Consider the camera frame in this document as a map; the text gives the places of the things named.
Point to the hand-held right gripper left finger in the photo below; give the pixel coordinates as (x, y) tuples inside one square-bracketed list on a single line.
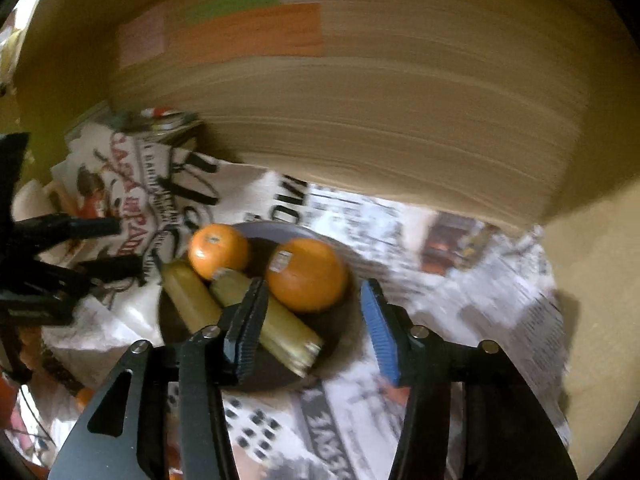
[(246, 332)]

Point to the red and white packet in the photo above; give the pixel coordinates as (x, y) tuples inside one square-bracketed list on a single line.
[(165, 117)]

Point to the large orange with sticker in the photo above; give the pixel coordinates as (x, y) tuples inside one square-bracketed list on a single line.
[(307, 276)]

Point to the yellow-green banana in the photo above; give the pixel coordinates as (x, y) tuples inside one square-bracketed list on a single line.
[(192, 300), (285, 332)]

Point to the white printed paper sheet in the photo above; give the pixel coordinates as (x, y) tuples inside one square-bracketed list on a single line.
[(150, 185)]

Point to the dark grey plate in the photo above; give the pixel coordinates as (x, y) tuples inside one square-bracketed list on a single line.
[(280, 365)]

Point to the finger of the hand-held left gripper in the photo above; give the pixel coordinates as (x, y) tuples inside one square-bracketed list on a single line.
[(75, 227), (117, 266)]

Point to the newspaper sheet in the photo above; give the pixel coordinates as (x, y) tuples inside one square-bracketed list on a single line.
[(475, 280)]

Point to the large cardboard box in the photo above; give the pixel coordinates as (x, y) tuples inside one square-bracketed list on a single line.
[(375, 110)]

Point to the orange round object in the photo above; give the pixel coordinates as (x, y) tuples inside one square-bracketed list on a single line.
[(84, 398)]

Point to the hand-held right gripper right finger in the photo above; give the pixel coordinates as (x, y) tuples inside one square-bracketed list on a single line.
[(381, 332)]

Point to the small orange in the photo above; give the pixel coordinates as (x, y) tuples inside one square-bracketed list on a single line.
[(218, 251)]

